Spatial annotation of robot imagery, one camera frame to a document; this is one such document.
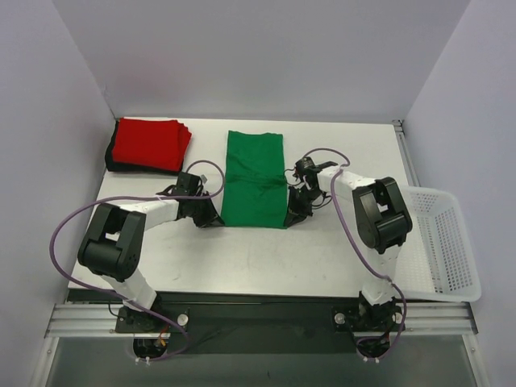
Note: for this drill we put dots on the white plastic basket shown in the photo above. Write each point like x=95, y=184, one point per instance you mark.
x=436, y=263

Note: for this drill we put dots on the folded black t shirt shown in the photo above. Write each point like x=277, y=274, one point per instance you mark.
x=111, y=155

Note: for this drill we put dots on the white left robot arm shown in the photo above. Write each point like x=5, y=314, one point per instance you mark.
x=112, y=245

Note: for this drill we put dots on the green t shirt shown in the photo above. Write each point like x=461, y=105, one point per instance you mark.
x=255, y=191

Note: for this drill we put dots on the folded red t shirt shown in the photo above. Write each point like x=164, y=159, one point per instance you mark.
x=149, y=143

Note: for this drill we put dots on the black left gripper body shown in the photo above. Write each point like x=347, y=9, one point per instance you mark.
x=202, y=212

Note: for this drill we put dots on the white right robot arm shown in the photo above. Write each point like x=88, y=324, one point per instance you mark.
x=372, y=212

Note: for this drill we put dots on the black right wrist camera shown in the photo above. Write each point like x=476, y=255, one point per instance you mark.
x=304, y=166

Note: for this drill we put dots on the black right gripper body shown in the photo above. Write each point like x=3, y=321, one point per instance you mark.
x=300, y=200

